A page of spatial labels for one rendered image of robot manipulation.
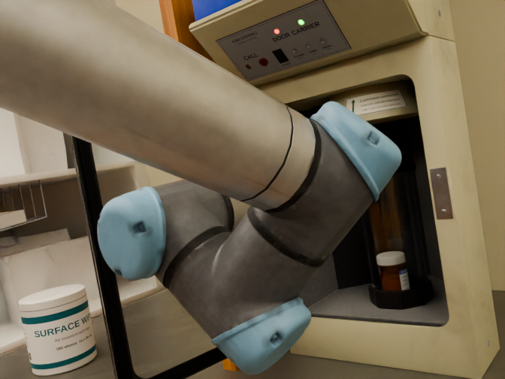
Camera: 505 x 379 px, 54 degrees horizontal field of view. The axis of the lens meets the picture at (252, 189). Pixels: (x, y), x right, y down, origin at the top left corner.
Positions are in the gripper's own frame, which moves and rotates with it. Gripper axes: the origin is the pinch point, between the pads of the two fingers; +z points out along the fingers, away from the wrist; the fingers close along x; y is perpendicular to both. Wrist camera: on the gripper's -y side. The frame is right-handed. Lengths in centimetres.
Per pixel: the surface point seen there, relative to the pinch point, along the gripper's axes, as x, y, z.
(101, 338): 69, -29, 1
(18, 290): 114, -20, 5
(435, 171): -12.2, -0.5, 7.6
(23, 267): 115, -14, 8
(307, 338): 13.7, -26.1, 6.6
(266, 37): 6.3, 22.8, 1.0
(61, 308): 57, -16, -13
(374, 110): -3.8, 9.5, 10.6
